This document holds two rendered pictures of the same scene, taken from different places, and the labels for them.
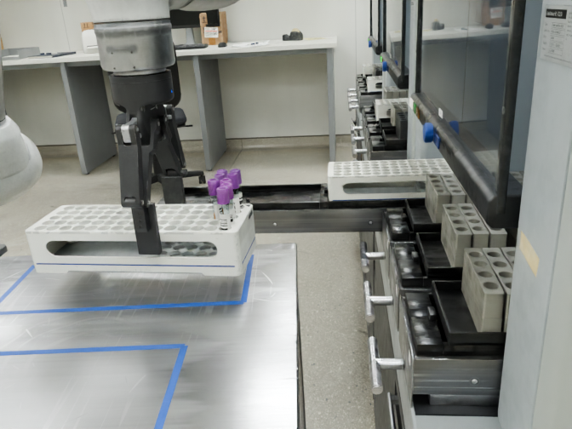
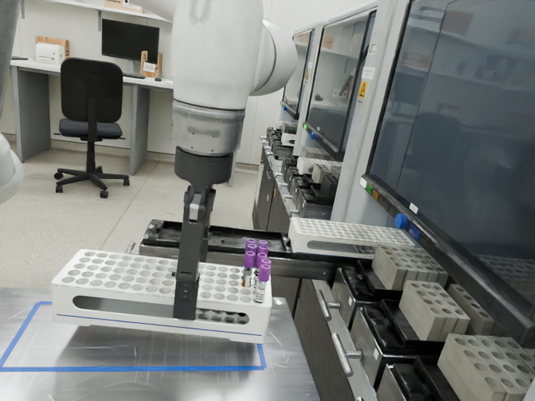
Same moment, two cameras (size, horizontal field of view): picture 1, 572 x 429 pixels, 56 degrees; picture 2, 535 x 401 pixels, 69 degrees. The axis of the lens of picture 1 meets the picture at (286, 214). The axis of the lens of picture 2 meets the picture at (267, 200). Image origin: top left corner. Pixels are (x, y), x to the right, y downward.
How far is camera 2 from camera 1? 0.28 m
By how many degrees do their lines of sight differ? 14
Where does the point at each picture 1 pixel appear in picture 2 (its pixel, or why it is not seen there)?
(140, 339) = not seen: outside the picture
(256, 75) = not seen: hidden behind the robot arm
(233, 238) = (267, 312)
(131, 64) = (210, 146)
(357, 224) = (314, 274)
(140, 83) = (212, 165)
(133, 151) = (197, 228)
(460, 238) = (435, 320)
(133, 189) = (190, 265)
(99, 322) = (128, 387)
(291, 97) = not seen: hidden behind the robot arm
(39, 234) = (68, 288)
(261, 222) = (236, 263)
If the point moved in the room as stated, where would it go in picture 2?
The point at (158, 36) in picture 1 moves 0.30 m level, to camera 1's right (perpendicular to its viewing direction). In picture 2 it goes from (238, 124) to (447, 149)
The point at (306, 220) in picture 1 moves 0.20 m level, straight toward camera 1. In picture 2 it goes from (274, 266) to (293, 320)
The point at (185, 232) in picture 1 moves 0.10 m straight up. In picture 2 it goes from (223, 302) to (232, 236)
